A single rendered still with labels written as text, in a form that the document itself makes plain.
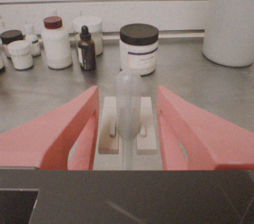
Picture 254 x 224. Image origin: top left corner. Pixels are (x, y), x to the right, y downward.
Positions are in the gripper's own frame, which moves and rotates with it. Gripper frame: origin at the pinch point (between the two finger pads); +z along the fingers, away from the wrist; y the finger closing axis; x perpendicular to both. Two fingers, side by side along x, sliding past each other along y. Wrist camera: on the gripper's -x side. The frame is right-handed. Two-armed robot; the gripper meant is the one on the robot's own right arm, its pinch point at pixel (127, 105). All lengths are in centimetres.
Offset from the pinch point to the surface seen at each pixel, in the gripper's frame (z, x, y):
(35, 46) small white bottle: 33.2, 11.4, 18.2
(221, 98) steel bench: 19.7, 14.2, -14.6
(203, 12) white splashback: 43.6, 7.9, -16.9
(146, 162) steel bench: 7.6, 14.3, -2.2
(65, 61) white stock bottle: 28.5, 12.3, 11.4
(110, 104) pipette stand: 2.3, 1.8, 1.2
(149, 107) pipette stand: 2.1, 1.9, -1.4
